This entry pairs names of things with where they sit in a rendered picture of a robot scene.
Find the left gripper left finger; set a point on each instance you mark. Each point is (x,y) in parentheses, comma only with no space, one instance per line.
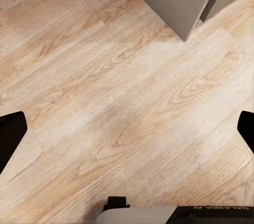
(12,129)

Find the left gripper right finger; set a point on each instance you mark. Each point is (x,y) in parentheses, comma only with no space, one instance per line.
(246,128)

